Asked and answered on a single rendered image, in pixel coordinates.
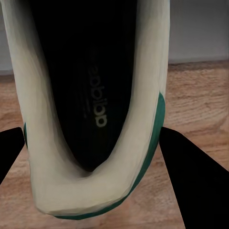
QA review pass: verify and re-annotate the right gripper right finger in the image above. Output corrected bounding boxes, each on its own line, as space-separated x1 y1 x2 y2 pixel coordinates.
159 127 229 229

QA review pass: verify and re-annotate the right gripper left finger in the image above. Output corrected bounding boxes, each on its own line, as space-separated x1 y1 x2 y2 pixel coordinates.
0 127 25 184

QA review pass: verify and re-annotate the gym shoe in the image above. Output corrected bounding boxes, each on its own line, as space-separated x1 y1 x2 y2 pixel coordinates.
0 0 170 220

